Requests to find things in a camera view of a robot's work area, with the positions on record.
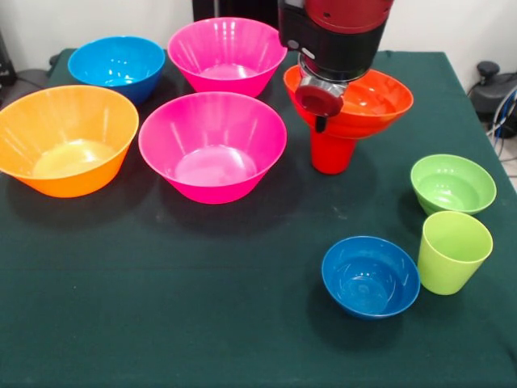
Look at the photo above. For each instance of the small green bowl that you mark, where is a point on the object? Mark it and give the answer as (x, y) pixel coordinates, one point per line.
(453, 184)

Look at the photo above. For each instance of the black device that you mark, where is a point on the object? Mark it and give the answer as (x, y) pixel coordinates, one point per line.
(6, 60)

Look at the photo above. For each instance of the small dark blue bowl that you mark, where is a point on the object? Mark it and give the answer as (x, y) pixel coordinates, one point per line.
(371, 278)

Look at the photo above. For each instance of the black pedestal foot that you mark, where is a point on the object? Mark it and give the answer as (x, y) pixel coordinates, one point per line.
(488, 93)
(30, 77)

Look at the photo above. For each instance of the lime green plastic cup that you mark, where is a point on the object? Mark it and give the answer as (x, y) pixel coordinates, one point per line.
(454, 252)

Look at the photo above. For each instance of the red-orange wide bowl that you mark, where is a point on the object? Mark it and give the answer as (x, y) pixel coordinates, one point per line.
(379, 105)

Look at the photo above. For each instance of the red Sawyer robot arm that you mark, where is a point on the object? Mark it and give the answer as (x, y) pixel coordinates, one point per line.
(343, 36)

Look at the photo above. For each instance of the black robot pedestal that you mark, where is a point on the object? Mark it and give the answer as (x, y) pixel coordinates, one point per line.
(242, 8)

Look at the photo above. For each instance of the red plastic cup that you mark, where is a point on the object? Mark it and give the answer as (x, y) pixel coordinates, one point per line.
(331, 157)

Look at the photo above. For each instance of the large pink bowl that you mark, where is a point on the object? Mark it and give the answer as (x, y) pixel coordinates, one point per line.
(213, 149)
(227, 56)

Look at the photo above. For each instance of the light blue bowl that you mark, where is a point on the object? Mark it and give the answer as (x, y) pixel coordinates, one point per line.
(117, 66)

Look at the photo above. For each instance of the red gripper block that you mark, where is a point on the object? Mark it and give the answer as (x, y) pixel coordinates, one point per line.
(319, 101)

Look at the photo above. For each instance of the large orange bowl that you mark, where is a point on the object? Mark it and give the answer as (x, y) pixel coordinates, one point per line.
(66, 141)

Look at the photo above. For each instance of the dark green table cloth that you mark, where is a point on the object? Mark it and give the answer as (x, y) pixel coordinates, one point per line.
(161, 283)

